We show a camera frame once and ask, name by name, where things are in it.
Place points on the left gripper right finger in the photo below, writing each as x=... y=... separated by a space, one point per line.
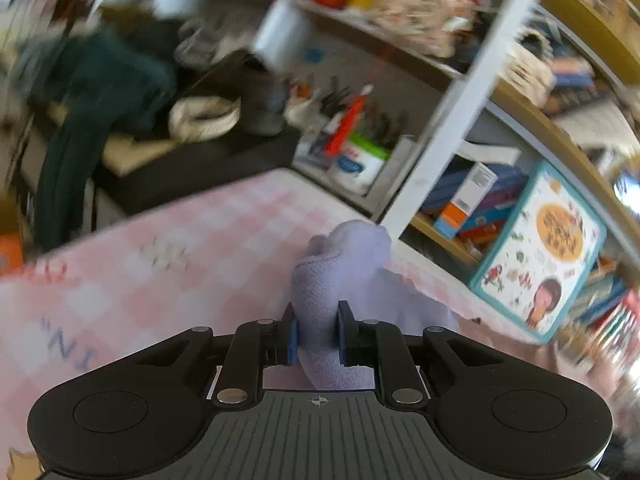
x=384 y=349

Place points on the red tassel ornament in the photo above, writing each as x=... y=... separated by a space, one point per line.
x=348 y=122

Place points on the purple and pink sweater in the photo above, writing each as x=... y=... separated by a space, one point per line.
x=351 y=264

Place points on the white usmile box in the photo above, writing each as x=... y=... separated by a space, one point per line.
x=470 y=193

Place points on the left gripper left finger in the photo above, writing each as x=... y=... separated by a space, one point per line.
x=255 y=346

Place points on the cream quilted pearl handbag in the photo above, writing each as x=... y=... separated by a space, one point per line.
x=528 y=67

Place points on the white tub pen holder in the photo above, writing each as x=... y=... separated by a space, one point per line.
x=358 y=165

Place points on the teal children's character book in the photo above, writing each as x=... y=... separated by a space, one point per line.
x=542 y=256

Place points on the floral fabric bag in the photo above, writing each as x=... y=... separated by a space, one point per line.
x=430 y=27

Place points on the white wooden bookshelf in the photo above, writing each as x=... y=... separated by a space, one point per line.
x=287 y=26

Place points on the black leather shoe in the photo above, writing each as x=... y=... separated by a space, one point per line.
x=263 y=95

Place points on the pink checkered table mat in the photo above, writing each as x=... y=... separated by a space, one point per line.
x=218 y=258

